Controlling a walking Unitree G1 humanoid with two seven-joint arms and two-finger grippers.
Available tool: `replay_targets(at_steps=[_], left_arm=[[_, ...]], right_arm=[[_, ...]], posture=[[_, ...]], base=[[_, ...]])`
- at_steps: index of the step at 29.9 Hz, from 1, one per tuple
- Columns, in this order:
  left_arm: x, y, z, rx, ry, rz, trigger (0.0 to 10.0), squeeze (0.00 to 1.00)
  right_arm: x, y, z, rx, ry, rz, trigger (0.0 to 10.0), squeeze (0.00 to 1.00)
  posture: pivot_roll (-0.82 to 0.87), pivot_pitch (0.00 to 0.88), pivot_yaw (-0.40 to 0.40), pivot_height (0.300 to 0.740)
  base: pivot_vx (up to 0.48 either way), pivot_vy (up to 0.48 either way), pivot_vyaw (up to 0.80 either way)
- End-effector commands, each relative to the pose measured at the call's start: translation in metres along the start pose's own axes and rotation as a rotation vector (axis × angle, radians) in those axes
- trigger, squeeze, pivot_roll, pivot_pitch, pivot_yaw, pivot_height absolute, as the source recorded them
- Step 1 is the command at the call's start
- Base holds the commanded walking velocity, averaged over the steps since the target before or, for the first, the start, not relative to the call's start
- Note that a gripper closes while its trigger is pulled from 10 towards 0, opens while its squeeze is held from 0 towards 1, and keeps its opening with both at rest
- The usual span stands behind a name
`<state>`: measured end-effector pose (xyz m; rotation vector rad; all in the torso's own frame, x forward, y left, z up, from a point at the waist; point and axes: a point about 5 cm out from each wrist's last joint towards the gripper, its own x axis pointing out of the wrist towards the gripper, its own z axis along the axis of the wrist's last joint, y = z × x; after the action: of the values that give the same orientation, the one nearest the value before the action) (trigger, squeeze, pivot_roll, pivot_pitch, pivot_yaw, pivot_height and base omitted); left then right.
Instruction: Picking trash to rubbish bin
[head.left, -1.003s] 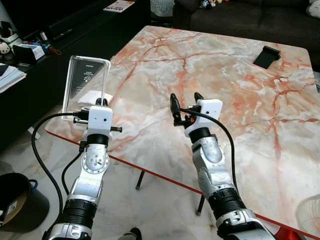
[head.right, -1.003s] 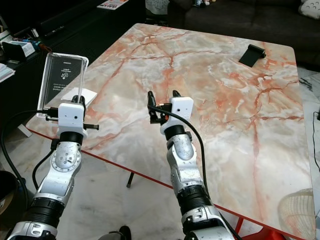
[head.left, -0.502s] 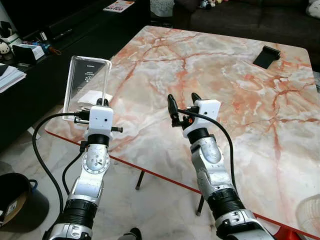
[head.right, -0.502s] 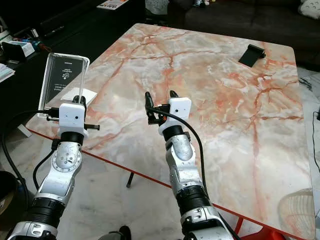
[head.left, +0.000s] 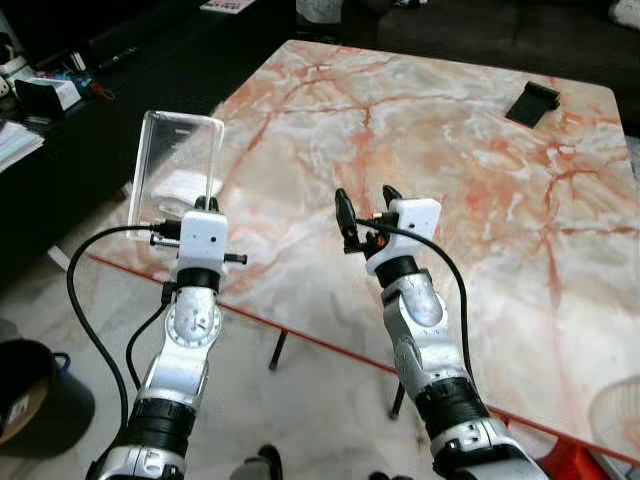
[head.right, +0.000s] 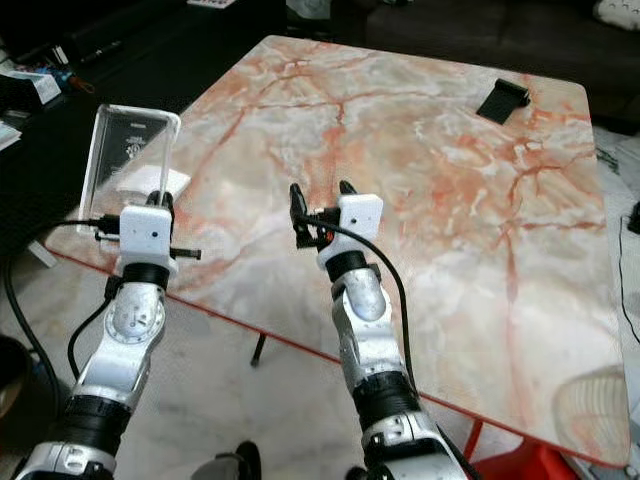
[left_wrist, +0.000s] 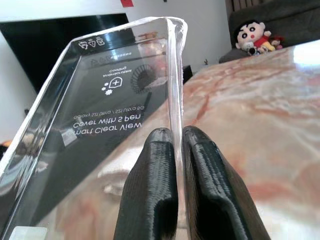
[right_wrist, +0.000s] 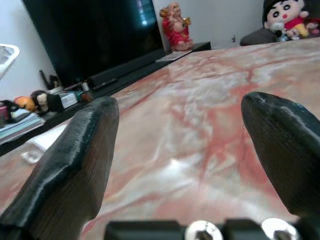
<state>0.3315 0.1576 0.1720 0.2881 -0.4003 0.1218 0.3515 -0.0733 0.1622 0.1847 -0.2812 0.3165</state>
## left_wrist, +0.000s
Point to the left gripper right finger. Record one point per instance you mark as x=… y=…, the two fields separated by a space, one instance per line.
x=215 y=195

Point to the small red plush toy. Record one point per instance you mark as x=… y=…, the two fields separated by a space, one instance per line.
x=276 y=41

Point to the black television console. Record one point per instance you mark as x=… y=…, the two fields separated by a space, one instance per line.
x=187 y=73

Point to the marble top red frame table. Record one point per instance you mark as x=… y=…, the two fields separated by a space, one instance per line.
x=250 y=105

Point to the clear plastic phone cover package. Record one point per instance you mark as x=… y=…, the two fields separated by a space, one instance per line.
x=100 y=100

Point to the cartoon boy plush doll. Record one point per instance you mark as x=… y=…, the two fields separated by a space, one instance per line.
x=251 y=35

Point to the red paper wall decoration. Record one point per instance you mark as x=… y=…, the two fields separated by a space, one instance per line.
x=126 y=3

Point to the dark grey sofa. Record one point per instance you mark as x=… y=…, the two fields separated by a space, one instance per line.
x=287 y=22

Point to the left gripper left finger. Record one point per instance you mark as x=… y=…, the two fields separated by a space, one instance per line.
x=150 y=190

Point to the black flat television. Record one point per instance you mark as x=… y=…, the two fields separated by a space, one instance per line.
x=37 y=50

